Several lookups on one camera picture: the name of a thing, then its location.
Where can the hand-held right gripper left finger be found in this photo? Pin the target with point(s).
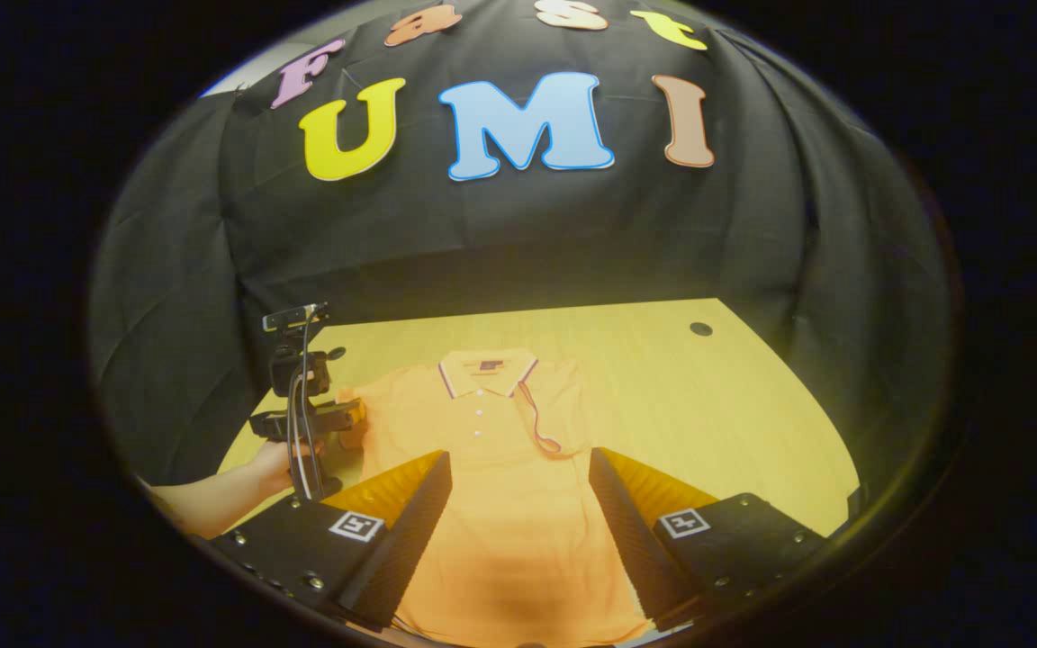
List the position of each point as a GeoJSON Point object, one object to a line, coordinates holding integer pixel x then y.
{"type": "Point", "coordinates": [406, 540]}

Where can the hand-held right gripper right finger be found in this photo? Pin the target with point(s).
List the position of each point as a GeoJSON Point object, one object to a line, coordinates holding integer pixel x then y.
{"type": "Point", "coordinates": [626, 540]}

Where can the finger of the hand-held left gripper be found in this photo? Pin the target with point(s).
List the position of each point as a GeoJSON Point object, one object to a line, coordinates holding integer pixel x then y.
{"type": "Point", "coordinates": [352, 423]}

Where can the orange T-shirt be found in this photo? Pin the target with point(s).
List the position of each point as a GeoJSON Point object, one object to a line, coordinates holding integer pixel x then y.
{"type": "Point", "coordinates": [500, 504]}

